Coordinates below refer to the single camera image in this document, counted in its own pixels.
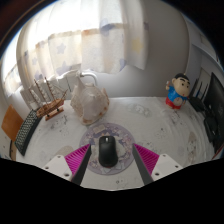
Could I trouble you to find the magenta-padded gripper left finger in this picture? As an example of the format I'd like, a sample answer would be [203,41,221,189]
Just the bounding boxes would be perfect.
[41,143,93,186]

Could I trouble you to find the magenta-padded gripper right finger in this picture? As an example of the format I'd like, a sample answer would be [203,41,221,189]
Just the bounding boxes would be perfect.
[131,143,184,186]

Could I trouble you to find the black computer mouse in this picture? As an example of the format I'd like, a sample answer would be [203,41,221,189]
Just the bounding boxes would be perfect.
[98,135,119,168]

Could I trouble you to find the round purple printed mouse pad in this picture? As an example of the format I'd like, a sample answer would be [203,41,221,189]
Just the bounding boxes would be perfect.
[79,122,137,176]

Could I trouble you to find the white cartoon-print tablecloth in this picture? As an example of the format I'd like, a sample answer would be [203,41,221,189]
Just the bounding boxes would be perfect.
[14,96,218,191]

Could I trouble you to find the black keyboard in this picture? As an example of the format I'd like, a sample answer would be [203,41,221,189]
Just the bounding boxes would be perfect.
[14,109,44,157]

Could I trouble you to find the large white conch shell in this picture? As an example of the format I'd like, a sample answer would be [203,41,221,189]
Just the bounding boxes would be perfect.
[69,71,111,126]

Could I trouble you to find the wooden model sailing ship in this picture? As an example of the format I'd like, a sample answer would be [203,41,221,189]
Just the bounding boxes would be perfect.
[29,75,69,122]

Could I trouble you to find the small black box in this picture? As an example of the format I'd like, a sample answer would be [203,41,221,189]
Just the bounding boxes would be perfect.
[203,116,220,142]

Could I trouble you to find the brown wooden chair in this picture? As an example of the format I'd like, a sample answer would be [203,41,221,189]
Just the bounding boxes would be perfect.
[0,104,24,143]

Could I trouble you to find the black router with antennas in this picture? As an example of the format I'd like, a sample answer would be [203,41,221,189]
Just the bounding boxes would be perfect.
[188,78,209,113]

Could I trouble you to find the cartoon boy figurine clock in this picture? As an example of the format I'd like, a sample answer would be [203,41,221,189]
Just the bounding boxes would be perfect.
[165,73,192,110]

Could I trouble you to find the white radiator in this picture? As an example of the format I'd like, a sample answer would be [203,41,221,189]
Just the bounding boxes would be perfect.
[19,69,99,111]

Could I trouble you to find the black computer monitor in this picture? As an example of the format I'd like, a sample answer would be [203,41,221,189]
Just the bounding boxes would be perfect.
[203,71,224,154]

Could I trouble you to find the white star-print curtain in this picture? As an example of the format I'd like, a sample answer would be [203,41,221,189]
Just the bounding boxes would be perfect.
[3,0,149,98]

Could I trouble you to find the white wall shelf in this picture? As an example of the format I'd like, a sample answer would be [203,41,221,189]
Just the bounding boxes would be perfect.
[193,29,224,72]

